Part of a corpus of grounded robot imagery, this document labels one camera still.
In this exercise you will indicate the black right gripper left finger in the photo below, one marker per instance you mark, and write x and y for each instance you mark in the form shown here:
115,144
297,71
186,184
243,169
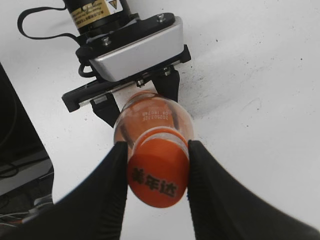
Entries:
94,210

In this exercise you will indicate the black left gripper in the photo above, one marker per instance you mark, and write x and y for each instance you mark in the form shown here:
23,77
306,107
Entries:
164,77

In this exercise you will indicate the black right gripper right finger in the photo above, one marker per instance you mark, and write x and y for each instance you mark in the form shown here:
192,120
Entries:
223,209

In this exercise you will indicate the orange soda plastic bottle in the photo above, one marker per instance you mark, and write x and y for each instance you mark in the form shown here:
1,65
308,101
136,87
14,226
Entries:
145,114

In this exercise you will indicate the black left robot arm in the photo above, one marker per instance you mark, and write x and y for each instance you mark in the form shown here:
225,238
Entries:
91,15

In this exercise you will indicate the dark equipment beside table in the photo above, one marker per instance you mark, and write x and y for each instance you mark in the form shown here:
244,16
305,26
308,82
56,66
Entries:
26,171

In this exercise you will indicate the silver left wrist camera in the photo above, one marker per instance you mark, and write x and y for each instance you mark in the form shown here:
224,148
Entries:
142,54

